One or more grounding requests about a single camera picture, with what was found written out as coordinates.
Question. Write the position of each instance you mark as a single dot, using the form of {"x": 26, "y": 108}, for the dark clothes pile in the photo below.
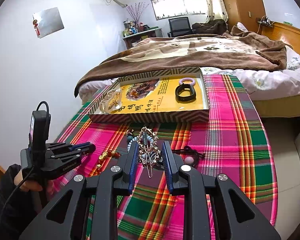
{"x": 217, "y": 27}

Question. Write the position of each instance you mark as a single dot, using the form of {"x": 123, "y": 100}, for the clear pink hair claw clip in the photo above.
{"x": 112, "y": 101}

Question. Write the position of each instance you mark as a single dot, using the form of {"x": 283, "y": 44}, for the black camera module left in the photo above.
{"x": 39, "y": 133}

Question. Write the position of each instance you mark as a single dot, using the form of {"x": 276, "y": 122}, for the brown paw print blanket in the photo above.
{"x": 245, "y": 50}

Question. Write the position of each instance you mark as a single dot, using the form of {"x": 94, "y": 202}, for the black wristband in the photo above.
{"x": 185, "y": 92}

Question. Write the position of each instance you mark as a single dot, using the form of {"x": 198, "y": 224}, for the gold rhinestone hair clip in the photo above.
{"x": 149, "y": 153}

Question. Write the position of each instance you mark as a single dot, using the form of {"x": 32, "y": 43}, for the black office chair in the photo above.
{"x": 179, "y": 26}

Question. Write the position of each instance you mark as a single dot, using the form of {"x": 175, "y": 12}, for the wooden headboard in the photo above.
{"x": 282, "y": 32}

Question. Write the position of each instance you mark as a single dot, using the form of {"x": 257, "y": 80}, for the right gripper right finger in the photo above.
{"x": 234, "y": 214}

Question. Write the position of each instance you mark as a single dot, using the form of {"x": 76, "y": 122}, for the dried branch bouquet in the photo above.
{"x": 136, "y": 10}

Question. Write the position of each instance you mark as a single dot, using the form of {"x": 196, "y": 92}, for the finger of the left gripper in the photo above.
{"x": 67, "y": 158}
{"x": 66, "y": 148}

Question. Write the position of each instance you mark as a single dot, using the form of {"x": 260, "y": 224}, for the pink green plaid cloth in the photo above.
{"x": 233, "y": 141}

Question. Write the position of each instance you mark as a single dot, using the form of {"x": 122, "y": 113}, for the wooden wardrobe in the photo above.
{"x": 244, "y": 11}

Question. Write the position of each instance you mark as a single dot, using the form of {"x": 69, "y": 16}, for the striped yellow cardboard box tray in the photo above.
{"x": 150, "y": 97}

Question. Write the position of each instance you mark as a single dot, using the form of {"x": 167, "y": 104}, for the left hand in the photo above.
{"x": 32, "y": 185}

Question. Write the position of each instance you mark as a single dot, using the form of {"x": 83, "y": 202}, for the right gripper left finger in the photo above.
{"x": 86, "y": 202}

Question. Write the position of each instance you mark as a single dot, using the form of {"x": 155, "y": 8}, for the wooden side desk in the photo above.
{"x": 136, "y": 38}

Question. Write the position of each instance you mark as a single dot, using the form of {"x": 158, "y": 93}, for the black cord pink bead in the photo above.
{"x": 190, "y": 156}

